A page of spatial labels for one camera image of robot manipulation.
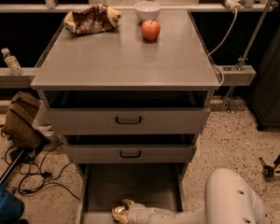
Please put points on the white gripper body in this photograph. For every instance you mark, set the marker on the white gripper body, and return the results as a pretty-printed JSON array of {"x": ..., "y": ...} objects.
[{"x": 137, "y": 214}]

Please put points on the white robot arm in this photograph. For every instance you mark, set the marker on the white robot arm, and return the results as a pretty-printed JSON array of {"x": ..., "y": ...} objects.
[{"x": 228, "y": 199}]

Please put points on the grey bottom drawer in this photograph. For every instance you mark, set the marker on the grey bottom drawer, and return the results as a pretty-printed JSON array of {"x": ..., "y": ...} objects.
[{"x": 106, "y": 185}]

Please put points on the grey drawer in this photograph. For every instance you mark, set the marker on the grey drawer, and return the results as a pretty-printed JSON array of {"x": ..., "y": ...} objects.
[
  {"x": 130, "y": 148},
  {"x": 125, "y": 112},
  {"x": 106, "y": 185}
]

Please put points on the grey middle drawer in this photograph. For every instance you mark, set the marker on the grey middle drawer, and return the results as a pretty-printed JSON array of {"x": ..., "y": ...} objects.
[{"x": 130, "y": 148}]

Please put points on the grey drawer cabinet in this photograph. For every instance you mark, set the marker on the grey drawer cabinet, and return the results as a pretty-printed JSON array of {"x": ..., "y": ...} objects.
[{"x": 123, "y": 61}]

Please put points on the grey top drawer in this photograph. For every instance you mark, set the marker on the grey top drawer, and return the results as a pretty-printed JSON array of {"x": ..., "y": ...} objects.
[{"x": 125, "y": 112}]

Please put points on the blue container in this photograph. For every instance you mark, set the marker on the blue container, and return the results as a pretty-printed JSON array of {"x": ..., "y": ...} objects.
[{"x": 11, "y": 207}]

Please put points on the brown backpack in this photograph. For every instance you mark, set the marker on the brown backpack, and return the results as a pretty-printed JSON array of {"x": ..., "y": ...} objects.
[{"x": 19, "y": 122}]

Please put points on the black wheeled stand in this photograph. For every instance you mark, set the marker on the black wheeled stand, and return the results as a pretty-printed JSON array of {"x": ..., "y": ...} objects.
[{"x": 269, "y": 171}]

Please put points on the red apple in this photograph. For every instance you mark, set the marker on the red apple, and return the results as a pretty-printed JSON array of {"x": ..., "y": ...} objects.
[{"x": 150, "y": 30}]

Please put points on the dark cabinet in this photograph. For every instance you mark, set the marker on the dark cabinet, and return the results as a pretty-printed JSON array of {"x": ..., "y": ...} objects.
[{"x": 264, "y": 93}]

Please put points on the clear plastic bottle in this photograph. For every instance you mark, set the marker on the clear plastic bottle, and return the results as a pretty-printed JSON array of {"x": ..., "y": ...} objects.
[{"x": 11, "y": 62}]

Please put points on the metal tripod pole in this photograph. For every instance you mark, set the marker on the metal tripod pole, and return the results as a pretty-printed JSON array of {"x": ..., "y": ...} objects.
[{"x": 242, "y": 59}]

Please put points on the crumpled brown chip bag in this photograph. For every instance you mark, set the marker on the crumpled brown chip bag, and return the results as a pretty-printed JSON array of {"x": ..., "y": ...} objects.
[{"x": 93, "y": 20}]

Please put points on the white bowl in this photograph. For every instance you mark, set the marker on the white bowl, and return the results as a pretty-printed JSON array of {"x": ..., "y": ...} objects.
[{"x": 147, "y": 10}]

